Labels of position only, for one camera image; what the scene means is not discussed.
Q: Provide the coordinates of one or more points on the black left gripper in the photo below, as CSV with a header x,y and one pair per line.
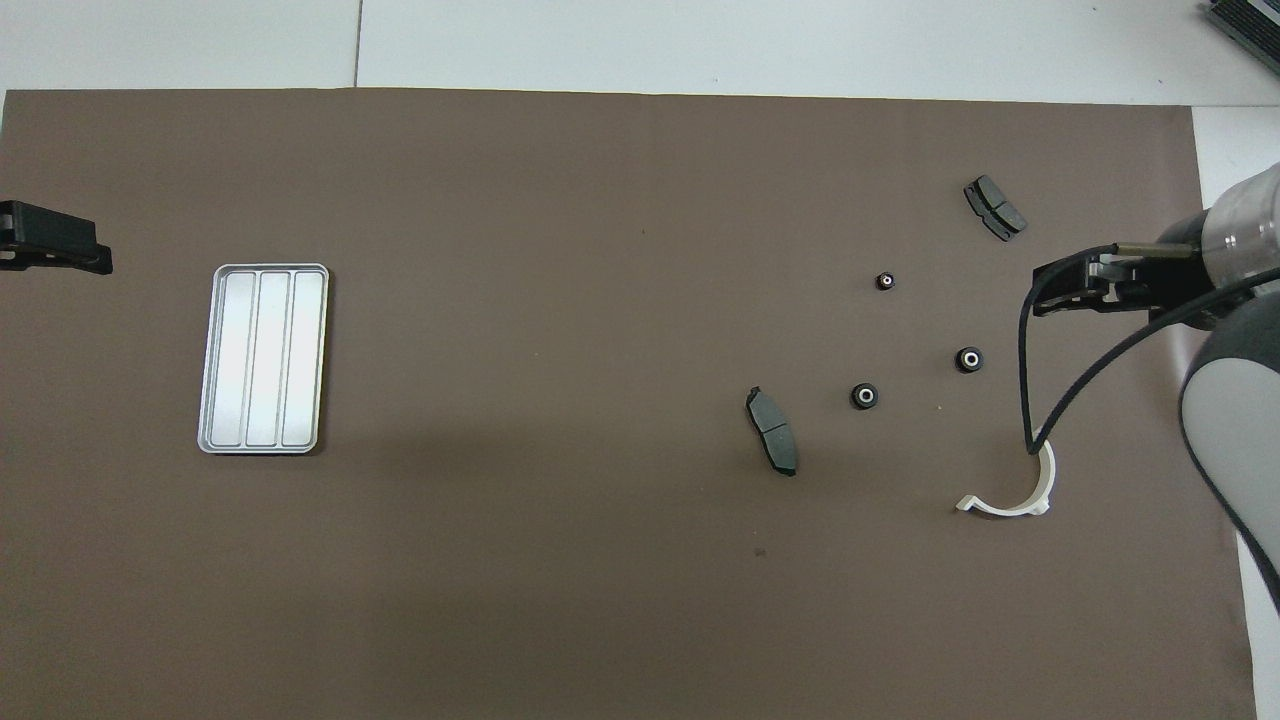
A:
x,y
45,230

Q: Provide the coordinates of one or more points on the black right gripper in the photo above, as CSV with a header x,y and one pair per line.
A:
x,y
1185,265

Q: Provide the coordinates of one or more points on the silver metal tray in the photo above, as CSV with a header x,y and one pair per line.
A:
x,y
262,360

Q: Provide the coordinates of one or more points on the short dark brake pad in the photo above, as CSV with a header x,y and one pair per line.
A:
x,y
995,208

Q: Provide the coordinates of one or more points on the dark ribbed panel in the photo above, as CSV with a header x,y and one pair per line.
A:
x,y
1250,20

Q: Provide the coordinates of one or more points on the long dark brake pad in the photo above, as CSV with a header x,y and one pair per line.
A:
x,y
772,432

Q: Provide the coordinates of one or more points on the brown table mat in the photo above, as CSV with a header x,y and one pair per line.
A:
x,y
600,300

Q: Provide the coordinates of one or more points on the white curved plastic bracket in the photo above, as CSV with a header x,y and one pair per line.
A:
x,y
1048,480

